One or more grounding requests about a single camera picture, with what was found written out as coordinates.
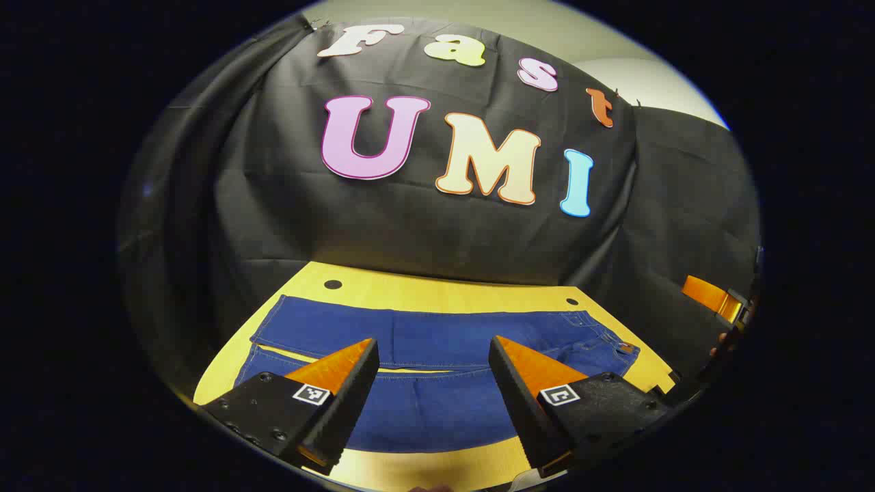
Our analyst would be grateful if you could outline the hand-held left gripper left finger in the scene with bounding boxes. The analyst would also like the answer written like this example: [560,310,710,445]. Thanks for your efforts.
[198,337,381,477]

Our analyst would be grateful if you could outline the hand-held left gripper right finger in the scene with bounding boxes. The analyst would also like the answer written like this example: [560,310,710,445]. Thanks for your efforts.
[488,335,674,479]

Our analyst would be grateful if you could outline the blue denim jeans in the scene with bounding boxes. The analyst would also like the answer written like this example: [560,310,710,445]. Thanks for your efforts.
[234,295,641,454]

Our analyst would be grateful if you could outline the black backdrop cloth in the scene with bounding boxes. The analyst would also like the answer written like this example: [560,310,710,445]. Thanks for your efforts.
[116,15,763,397]

